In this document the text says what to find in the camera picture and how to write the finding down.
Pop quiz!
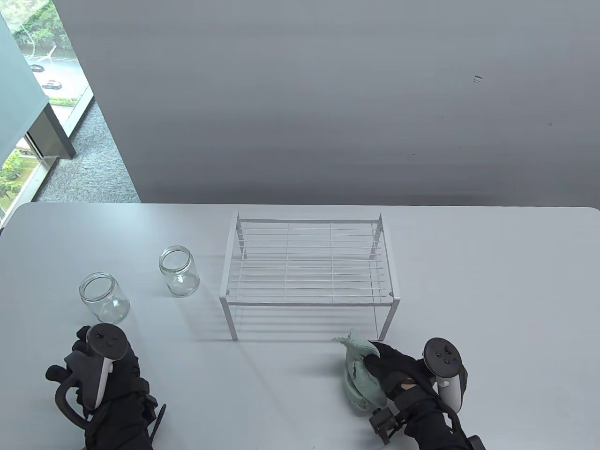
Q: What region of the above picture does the person's left hand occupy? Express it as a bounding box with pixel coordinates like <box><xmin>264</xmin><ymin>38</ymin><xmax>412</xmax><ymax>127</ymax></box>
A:
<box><xmin>45</xmin><ymin>326</ymin><xmax>150</xmax><ymax>416</ymax></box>

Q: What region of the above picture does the person's right hand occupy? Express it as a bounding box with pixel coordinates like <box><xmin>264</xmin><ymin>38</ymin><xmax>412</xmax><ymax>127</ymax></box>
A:
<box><xmin>363</xmin><ymin>341</ymin><xmax>442</xmax><ymax>423</ymax></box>

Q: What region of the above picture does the green fish scale cleaning cloth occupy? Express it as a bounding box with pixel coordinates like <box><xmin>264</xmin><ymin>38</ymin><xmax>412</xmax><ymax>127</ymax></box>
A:
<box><xmin>333</xmin><ymin>330</ymin><xmax>388</xmax><ymax>412</ymax></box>

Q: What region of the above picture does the black and white controller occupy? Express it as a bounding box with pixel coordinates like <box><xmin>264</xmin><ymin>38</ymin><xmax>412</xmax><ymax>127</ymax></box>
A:
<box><xmin>55</xmin><ymin>322</ymin><xmax>130</xmax><ymax>423</ymax></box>
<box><xmin>423</xmin><ymin>337</ymin><xmax>469</xmax><ymax>414</ymax></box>

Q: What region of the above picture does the clear glass jar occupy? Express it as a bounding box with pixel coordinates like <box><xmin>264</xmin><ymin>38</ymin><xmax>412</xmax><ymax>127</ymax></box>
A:
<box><xmin>158</xmin><ymin>245</ymin><xmax>200</xmax><ymax>297</ymax></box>
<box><xmin>79</xmin><ymin>272</ymin><xmax>131</xmax><ymax>325</ymax></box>

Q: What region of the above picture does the person's right forearm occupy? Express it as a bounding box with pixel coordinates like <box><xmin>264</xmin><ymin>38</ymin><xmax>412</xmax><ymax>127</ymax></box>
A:
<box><xmin>402</xmin><ymin>412</ymin><xmax>469</xmax><ymax>450</ymax></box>

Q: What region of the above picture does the grey window column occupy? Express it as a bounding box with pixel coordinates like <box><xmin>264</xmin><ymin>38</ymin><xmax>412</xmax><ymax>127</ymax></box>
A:
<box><xmin>0</xmin><ymin>16</ymin><xmax>76</xmax><ymax>161</ymax></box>

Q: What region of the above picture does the glass window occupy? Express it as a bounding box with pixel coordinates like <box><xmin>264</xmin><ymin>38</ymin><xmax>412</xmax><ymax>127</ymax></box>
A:
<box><xmin>0</xmin><ymin>0</ymin><xmax>95</xmax><ymax>225</ymax></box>

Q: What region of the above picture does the white wire rack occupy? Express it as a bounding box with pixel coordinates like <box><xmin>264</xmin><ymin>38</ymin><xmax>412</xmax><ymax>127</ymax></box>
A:
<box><xmin>219</xmin><ymin>212</ymin><xmax>401</xmax><ymax>341</ymax></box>

